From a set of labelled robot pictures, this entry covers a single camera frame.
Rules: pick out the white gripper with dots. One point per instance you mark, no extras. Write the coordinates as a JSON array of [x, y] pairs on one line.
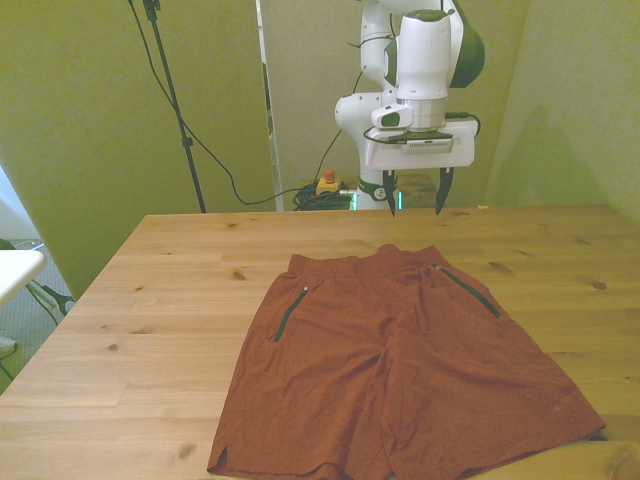
[[465, 150]]

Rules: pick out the yellow emergency stop button box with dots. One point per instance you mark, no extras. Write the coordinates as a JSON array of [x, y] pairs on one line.
[[327, 186]]

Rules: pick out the rust red shorts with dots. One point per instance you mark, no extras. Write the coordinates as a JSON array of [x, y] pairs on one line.
[[400, 360]]

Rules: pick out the black folding table leg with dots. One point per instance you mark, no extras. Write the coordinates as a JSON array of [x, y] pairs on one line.
[[62, 301]]

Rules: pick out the white side table top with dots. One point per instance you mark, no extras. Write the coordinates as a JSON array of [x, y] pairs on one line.
[[17, 272]]

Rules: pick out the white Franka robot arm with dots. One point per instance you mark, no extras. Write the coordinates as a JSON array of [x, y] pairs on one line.
[[425, 60]]

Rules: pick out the black tripod stand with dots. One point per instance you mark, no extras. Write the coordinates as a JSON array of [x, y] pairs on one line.
[[172, 95]]

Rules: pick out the white shoe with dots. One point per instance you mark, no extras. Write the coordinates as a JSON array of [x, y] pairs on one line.
[[7, 344]]

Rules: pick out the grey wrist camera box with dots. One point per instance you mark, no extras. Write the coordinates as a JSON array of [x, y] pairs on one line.
[[425, 146]]

